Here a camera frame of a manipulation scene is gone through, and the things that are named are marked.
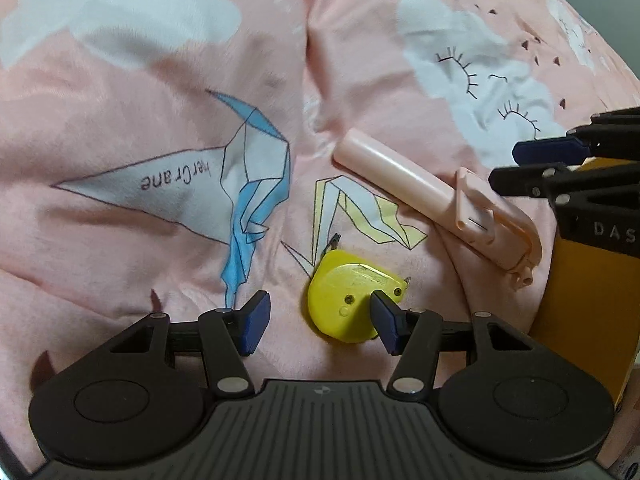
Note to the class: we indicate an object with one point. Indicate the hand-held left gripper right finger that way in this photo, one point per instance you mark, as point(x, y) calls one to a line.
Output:
point(385, 322)

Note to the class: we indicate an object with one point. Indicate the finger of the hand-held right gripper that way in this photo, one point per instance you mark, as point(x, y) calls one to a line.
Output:
point(545, 151)
point(520, 180)

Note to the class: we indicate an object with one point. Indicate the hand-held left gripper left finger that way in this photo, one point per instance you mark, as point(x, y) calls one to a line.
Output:
point(256, 322)

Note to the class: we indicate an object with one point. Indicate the yellow tape measure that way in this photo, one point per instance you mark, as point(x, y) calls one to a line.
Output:
point(340, 280)

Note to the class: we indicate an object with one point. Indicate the orange and white storage box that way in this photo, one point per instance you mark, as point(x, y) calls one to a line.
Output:
point(580, 310)

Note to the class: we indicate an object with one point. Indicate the pink folding stick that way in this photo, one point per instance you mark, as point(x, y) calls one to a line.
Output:
point(400, 175)

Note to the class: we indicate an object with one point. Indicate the pink cloud-print blanket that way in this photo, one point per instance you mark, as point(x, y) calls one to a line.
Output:
point(150, 85)

